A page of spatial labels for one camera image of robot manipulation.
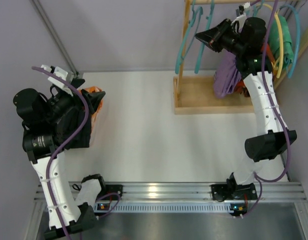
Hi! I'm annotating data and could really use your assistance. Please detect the orange white trousers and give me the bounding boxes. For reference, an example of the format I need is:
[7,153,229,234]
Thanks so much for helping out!
[79,86,106,132]

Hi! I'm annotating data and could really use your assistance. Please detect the black trousers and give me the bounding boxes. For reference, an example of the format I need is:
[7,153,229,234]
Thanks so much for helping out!
[61,107,93,151]

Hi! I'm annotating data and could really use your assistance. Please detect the teal hanger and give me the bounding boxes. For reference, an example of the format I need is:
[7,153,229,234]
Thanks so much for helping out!
[174,0,204,74]
[193,0,216,75]
[251,0,265,17]

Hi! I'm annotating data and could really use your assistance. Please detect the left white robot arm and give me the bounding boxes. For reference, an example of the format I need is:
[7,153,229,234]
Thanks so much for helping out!
[13,88,106,240]

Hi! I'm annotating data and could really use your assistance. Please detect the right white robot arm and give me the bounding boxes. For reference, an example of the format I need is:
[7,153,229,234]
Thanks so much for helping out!
[195,17,297,202]

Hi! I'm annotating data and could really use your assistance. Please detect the purple trousers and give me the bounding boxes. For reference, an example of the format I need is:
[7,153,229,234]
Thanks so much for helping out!
[213,49,242,99]

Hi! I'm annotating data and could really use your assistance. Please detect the orange red patterned trousers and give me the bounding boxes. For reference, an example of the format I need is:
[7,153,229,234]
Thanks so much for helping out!
[234,43,276,98]

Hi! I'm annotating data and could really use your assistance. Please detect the yellow hanger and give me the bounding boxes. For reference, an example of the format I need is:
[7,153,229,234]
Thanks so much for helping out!
[271,12,284,79]

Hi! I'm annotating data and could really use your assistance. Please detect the green trousers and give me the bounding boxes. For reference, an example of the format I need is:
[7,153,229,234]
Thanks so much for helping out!
[268,15,294,70]

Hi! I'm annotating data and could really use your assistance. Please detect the blue hanger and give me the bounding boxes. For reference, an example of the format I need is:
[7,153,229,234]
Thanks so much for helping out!
[279,4,301,78]

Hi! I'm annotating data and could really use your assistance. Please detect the wooden clothes rack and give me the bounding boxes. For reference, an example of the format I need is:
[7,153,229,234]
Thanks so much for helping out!
[173,0,308,116]

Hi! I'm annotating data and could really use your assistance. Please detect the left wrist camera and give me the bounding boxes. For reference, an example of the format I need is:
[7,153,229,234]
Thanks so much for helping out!
[40,64,85,96]

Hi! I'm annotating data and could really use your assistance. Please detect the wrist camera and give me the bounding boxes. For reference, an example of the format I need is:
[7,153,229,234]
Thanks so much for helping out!
[232,2,251,26]
[40,64,85,96]

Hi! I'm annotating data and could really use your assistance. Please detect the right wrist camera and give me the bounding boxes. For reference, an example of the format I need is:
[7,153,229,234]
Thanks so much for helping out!
[232,2,251,26]

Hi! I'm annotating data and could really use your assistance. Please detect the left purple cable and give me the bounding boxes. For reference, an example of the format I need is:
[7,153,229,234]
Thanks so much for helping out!
[30,65,122,240]

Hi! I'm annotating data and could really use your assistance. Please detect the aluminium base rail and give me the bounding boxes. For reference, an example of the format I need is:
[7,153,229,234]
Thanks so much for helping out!
[33,181,307,201]

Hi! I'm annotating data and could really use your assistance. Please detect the grey slotted cable duct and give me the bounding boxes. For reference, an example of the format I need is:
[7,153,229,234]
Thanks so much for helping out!
[93,202,243,214]

